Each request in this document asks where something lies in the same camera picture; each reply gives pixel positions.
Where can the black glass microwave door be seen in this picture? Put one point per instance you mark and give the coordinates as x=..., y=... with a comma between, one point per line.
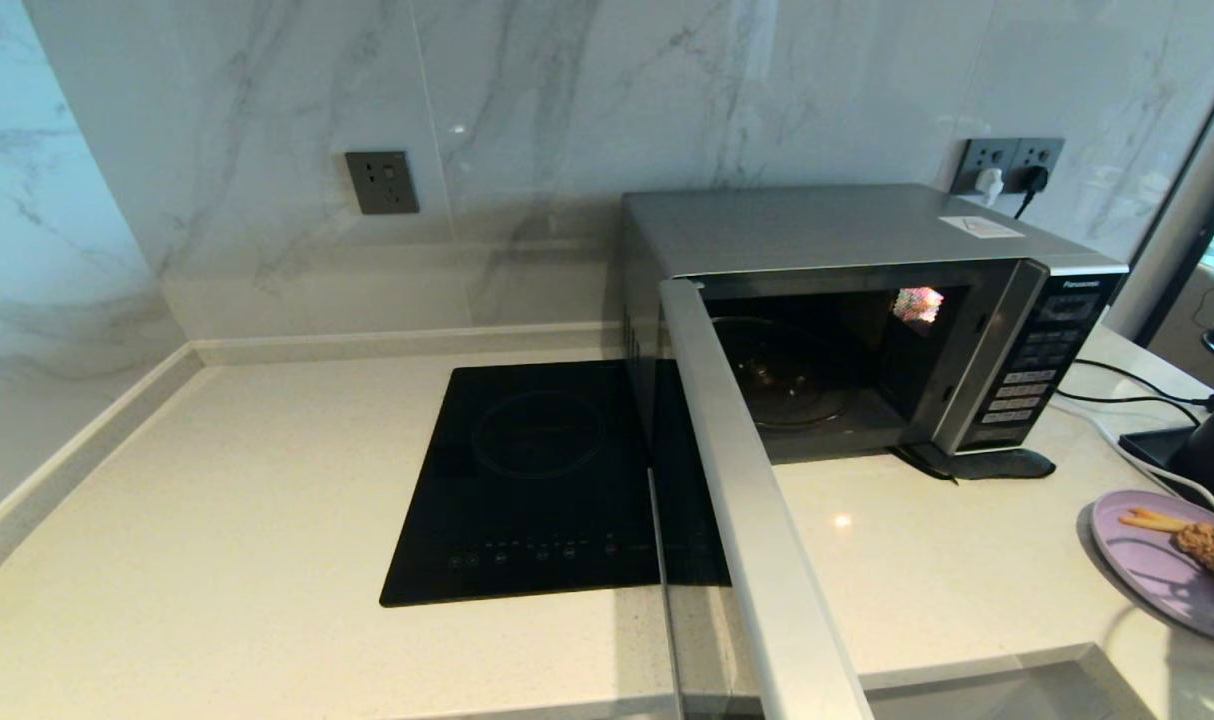
x=757, y=520

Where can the orange french fry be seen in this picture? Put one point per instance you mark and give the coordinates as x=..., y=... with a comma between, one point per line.
x=1147, y=523
x=1162, y=515

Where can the purple plate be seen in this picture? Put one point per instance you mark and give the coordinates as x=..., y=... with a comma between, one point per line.
x=1152, y=570

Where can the fried chicken piece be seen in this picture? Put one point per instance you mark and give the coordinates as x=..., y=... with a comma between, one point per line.
x=1212, y=555

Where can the silver microwave oven body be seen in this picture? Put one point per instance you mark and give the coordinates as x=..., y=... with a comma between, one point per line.
x=817, y=225

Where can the black induction cooktop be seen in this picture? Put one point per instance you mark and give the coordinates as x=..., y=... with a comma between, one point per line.
x=537, y=480

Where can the white paper sticker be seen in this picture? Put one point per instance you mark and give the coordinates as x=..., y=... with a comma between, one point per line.
x=979, y=226

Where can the dark grey cloth pad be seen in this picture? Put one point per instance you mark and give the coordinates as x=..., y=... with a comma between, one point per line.
x=997, y=465

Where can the white power plug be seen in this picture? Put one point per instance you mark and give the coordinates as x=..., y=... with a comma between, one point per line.
x=990, y=184

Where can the black power plug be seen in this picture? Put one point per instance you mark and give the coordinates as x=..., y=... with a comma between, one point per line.
x=1035, y=180

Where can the grey wall socket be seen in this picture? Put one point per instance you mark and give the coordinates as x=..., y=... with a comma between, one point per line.
x=982, y=152
x=381, y=182
x=1045, y=152

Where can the dark window frame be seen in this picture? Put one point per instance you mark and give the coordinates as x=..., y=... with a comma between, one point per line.
x=1182, y=230

